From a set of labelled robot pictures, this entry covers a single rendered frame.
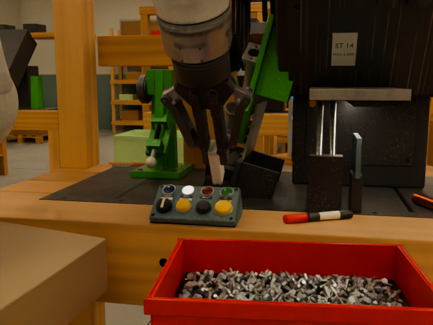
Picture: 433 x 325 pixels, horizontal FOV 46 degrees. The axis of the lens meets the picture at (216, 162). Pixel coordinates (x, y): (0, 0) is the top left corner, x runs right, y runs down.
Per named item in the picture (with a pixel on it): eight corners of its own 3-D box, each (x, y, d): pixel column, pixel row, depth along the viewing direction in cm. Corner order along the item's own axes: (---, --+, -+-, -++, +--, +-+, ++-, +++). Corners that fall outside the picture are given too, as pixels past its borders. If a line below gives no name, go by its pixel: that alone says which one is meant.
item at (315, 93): (410, 108, 82) (411, 89, 82) (308, 107, 85) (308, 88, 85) (381, 98, 120) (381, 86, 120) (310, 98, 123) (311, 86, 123)
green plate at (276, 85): (279, 127, 104) (309, 23, 100) (240, 115, 105) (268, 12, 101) (283, 122, 115) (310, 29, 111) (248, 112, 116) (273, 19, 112)
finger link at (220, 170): (215, 138, 79) (220, 138, 78) (220, 171, 83) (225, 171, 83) (212, 152, 77) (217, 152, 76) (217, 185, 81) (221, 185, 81)
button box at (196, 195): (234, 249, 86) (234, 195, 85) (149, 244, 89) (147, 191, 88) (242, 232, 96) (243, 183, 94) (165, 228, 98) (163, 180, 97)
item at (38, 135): (40, 143, 926) (39, 118, 919) (-1, 142, 940) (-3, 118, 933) (70, 136, 1043) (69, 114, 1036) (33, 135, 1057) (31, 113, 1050)
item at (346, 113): (425, 189, 117) (435, 35, 111) (290, 184, 122) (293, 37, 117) (410, 174, 135) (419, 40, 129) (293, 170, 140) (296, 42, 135)
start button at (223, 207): (230, 216, 86) (230, 211, 86) (213, 215, 87) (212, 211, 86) (232, 203, 88) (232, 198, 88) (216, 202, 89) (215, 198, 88)
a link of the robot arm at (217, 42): (224, 25, 58) (229, 69, 62) (234, -12, 64) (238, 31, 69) (147, 27, 60) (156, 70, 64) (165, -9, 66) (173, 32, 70)
